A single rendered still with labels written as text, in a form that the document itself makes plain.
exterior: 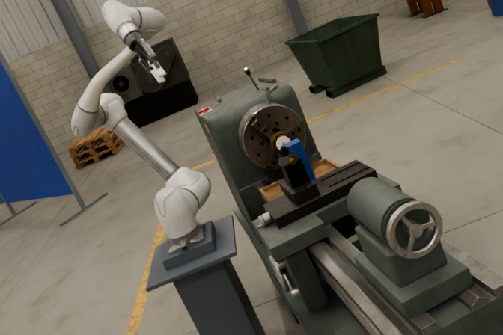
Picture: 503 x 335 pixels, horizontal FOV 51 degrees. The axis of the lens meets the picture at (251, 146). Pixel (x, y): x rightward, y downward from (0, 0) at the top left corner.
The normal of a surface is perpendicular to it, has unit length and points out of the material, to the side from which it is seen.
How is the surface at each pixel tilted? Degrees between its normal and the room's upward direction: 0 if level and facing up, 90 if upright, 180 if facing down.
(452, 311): 0
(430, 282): 0
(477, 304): 90
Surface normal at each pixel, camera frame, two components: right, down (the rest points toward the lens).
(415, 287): -0.38, -0.88
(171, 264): 0.07, 0.26
